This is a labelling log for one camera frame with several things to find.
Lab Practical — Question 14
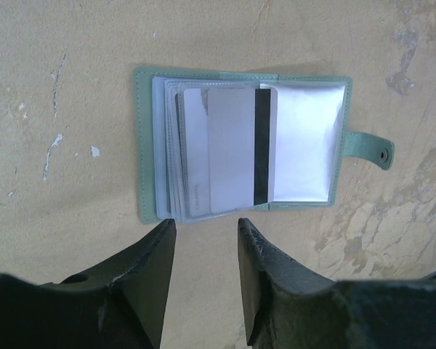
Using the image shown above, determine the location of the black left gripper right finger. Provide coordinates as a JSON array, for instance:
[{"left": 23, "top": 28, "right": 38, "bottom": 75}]
[{"left": 238, "top": 218, "right": 436, "bottom": 348}]

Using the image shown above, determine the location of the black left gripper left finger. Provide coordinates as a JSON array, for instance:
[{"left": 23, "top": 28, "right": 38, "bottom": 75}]
[{"left": 0, "top": 220, "right": 177, "bottom": 348}]

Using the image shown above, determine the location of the teal leather card holder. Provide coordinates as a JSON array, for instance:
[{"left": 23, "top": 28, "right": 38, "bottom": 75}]
[{"left": 134, "top": 66, "right": 395, "bottom": 223}]

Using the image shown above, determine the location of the white magnetic stripe card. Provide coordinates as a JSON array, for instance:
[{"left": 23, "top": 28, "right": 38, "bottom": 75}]
[{"left": 207, "top": 87, "right": 278, "bottom": 214}]

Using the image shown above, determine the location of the grey card in sleeve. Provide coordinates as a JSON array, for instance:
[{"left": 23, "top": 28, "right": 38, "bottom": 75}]
[{"left": 183, "top": 88, "right": 211, "bottom": 217}]

